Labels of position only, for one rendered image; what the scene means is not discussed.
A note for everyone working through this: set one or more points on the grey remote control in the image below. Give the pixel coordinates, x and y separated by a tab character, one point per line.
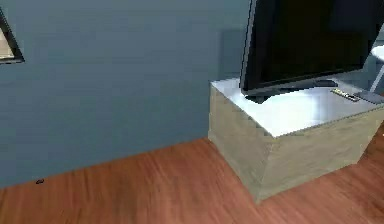
345	95

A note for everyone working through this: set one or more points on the black framed picture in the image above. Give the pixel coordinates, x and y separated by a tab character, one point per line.
7	46

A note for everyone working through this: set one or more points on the beige television stand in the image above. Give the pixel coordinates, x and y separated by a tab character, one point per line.
293	140

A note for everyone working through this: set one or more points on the black television set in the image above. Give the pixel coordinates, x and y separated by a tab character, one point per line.
306	40

